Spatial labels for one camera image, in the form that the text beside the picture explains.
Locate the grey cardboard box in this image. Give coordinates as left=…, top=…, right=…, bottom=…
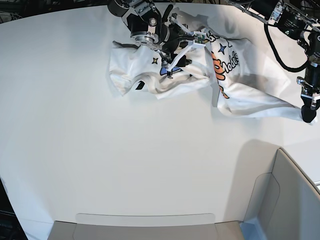
left=48, top=148, right=320, bottom=240

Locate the white printed t-shirt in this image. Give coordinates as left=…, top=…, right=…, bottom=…
left=109, top=11, right=303, bottom=121

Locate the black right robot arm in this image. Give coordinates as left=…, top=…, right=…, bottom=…
left=107, top=0, right=195, bottom=79

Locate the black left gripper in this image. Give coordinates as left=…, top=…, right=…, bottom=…
left=296, top=76, right=320, bottom=123

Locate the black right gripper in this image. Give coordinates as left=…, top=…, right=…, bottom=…
left=154, top=13, right=194, bottom=79

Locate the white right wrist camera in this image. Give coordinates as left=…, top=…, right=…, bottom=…
left=191, top=31, right=206, bottom=49

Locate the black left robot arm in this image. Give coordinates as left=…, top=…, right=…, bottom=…
left=228, top=0, right=320, bottom=124

